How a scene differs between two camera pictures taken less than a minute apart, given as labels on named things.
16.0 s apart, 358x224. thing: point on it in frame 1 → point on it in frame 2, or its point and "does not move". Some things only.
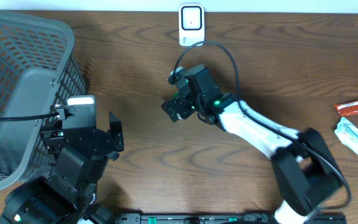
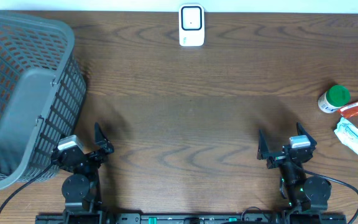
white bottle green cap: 177,70 → 336,97
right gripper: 177,101 → 263,151
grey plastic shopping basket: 28,66 does not move
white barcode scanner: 191,24 does not move
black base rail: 225,218 does not move
